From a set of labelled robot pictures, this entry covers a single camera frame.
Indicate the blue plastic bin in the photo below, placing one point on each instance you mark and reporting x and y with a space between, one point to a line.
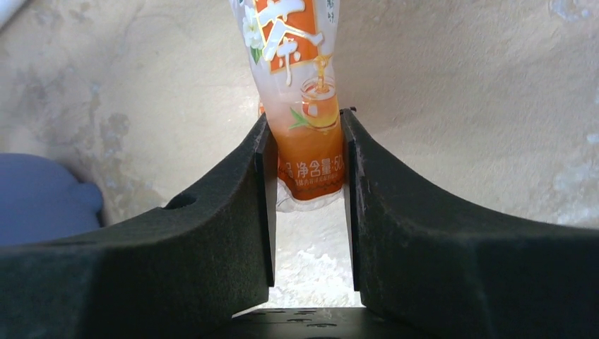
41 200

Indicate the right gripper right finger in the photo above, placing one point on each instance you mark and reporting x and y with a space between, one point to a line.
453 269

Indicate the white PVC pipe frame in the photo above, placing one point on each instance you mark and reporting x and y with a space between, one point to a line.
8 8

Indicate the tall orange bottle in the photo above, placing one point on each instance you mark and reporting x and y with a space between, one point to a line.
291 46

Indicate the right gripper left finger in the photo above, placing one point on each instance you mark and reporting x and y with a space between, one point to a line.
179 271

